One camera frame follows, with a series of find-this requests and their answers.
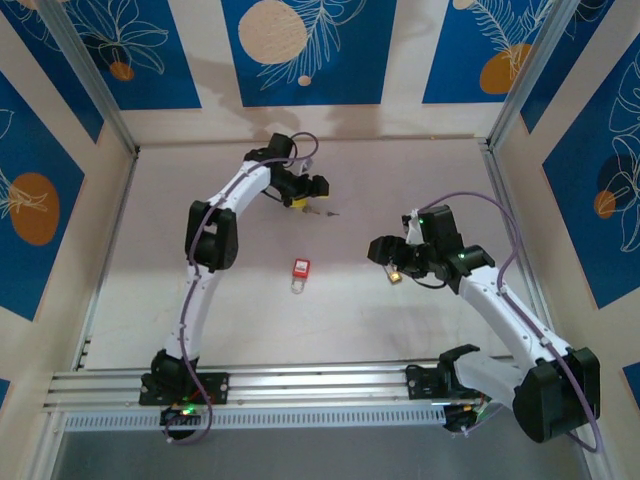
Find white slotted cable duct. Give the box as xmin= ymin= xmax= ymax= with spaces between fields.
xmin=62 ymin=403 xmax=447 ymax=434

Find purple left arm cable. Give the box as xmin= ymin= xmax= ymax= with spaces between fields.
xmin=162 ymin=130 xmax=321 ymax=446

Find red padlock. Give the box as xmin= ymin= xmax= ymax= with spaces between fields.
xmin=290 ymin=257 xmax=310 ymax=296

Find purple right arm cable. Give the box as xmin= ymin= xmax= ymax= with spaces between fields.
xmin=414 ymin=192 xmax=601 ymax=454

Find aluminium mounting rail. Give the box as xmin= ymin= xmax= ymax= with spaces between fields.
xmin=42 ymin=355 xmax=526 ymax=417

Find aluminium frame post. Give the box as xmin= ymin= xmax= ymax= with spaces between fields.
xmin=574 ymin=439 xmax=609 ymax=480
xmin=485 ymin=0 xmax=584 ymax=151
xmin=27 ymin=412 xmax=69 ymax=480
xmin=37 ymin=0 xmax=141 ymax=156

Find aluminium table side rail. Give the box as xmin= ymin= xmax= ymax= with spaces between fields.
xmin=480 ymin=144 xmax=559 ymax=346
xmin=72 ymin=149 xmax=141 ymax=374

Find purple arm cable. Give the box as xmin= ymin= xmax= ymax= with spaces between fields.
xmin=414 ymin=192 xmax=601 ymax=454
xmin=162 ymin=130 xmax=321 ymax=446

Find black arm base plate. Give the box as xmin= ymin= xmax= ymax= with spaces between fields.
xmin=405 ymin=364 xmax=454 ymax=401
xmin=138 ymin=372 xmax=231 ymax=406

